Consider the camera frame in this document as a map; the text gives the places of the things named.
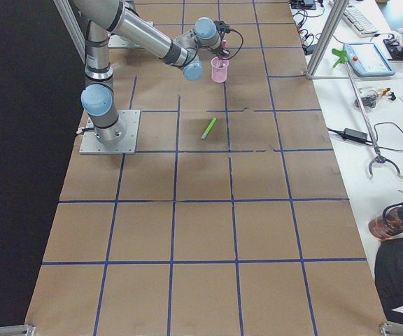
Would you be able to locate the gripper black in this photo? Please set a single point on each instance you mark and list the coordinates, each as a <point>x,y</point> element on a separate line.
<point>220,50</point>

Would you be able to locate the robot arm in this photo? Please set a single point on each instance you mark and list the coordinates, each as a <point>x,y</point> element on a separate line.
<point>115,17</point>

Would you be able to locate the pink mesh cup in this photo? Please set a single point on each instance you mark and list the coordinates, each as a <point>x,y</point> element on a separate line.
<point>219,69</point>

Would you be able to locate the green pen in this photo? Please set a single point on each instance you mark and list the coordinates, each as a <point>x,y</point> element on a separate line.
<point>208,128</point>

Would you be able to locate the green grabber tool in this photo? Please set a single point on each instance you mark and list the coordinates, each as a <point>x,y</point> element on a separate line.
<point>379,159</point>

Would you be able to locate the white keyboard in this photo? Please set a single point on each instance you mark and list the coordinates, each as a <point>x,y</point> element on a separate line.
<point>358,22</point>

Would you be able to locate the teach pendant tablet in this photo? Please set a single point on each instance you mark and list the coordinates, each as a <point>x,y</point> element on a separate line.
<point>367,60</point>

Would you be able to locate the black power adapter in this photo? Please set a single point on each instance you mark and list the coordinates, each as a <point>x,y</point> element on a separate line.
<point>354,135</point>

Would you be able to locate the amber water bottle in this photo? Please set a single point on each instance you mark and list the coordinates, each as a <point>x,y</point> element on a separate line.
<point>389,223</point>

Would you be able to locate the person in black jacket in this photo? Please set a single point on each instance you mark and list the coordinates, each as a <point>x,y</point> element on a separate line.
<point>388,272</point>

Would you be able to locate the aluminium frame post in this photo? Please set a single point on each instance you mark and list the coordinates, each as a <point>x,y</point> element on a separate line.
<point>327,33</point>

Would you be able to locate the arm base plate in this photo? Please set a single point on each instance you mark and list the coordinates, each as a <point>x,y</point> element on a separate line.
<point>118,139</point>

